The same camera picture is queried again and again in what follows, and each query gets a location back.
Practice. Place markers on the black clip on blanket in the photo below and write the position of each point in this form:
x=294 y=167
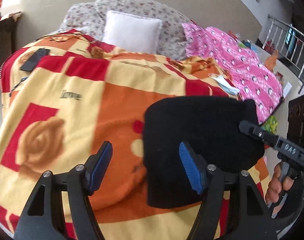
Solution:
x=17 y=85

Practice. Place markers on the person's right hand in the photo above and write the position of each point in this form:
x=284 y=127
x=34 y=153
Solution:
x=276 y=186

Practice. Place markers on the green patterned cloth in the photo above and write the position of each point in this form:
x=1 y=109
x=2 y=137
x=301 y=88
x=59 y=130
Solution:
x=270 y=125

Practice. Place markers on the floral quilt pile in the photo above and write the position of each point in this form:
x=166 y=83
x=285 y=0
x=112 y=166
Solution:
x=90 y=18

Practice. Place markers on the dark wooden desk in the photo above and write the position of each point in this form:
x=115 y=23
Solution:
x=7 y=34

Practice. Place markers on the black pants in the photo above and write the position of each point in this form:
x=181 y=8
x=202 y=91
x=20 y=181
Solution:
x=210 y=124

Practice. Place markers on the white square pillow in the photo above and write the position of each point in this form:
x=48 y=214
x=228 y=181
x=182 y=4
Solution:
x=131 y=32

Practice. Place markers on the metal stair railing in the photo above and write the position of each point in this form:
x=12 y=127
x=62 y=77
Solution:
x=288 y=41

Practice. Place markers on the black power strip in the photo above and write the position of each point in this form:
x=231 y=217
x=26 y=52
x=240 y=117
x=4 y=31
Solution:
x=34 y=59

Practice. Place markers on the red orange yellow blanket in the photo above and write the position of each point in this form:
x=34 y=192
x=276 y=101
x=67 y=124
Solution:
x=81 y=94

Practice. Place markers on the blue face mask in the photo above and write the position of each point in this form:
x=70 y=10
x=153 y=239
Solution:
x=220 y=80

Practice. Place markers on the dark carved wooden cabinet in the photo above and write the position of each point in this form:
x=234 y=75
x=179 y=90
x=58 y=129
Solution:
x=295 y=131

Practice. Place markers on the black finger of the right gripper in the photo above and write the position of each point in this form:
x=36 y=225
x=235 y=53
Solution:
x=258 y=133

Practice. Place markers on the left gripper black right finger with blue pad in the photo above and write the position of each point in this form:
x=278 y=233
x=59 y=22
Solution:
x=248 y=217

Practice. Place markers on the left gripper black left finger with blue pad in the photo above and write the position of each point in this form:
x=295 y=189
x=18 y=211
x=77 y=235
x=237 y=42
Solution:
x=43 y=214

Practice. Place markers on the pink penguin blanket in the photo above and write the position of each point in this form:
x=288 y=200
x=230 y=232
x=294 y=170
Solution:
x=248 y=74

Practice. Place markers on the orange plush toy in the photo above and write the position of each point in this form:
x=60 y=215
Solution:
x=270 y=62

